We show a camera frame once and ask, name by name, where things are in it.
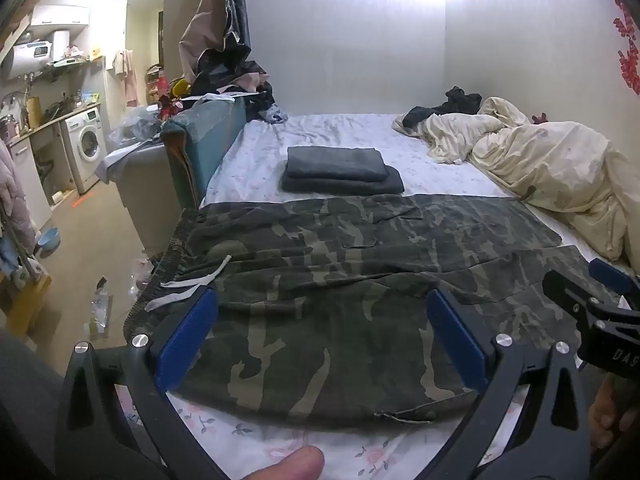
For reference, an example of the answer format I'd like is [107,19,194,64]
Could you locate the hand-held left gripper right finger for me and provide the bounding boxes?
[426,287,593,480]

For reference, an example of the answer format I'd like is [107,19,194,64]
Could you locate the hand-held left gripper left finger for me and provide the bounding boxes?
[54,287,231,480]

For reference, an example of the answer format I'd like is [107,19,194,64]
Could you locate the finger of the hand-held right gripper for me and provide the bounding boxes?
[588,257,638,302]
[542,269,601,333]

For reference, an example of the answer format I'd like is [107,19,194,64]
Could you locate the camouflage pants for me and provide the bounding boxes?
[122,194,626,433]

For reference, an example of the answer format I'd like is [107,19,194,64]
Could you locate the large folded dark grey pants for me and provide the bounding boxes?
[281,165,405,195]

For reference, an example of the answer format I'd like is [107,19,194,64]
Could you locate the small folded dark grey pants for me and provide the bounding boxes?
[286,146,390,183]

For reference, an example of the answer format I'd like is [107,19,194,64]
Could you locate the person's right hand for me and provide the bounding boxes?
[587,377,632,453]

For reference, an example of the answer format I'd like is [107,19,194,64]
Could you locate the person's left hand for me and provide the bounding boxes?
[252,445,326,480]

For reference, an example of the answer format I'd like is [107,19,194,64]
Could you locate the plastic bottle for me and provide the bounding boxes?
[90,276,114,337]

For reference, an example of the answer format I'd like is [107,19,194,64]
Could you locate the cream duvet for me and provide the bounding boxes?
[391,96,640,276]

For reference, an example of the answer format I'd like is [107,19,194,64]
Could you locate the grey covered cabinet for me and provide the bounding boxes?
[102,137,182,257]

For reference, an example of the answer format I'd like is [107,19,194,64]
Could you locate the yellow wooden rack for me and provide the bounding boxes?
[0,274,53,342]

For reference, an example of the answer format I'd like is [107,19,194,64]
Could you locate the blue bowl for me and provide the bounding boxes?
[35,227,62,254]

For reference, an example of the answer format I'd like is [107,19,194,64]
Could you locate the person's grey clothing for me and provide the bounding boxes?
[0,329,68,480]

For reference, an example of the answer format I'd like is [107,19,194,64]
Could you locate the teal headboard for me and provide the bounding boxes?
[160,96,248,211]

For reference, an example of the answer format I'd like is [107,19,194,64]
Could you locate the black garment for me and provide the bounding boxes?
[402,86,483,128]

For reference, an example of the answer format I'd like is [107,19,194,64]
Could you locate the white washing machine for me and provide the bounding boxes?
[59,105,108,196]

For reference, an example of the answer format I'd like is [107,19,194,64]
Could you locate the clear plastic bag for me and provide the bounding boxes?
[107,105,166,157]

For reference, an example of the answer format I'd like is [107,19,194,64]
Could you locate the pink padded jacket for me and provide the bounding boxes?
[0,140,38,257]

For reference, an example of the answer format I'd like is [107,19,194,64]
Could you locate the pile of mixed clothes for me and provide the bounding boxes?
[190,59,289,126]

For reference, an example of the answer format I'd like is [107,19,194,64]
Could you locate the pink hanging towel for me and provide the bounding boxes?
[112,49,139,107]

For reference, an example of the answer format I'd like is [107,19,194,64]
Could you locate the beige hanging garment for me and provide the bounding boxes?
[179,5,232,75]

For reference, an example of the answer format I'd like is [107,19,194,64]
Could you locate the white water heater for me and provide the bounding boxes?
[0,30,71,80]

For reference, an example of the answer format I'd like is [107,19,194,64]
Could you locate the red wall decoration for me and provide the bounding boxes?
[597,0,640,96]

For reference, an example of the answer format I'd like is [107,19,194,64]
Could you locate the white wall cabinet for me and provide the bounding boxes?
[30,4,91,28]

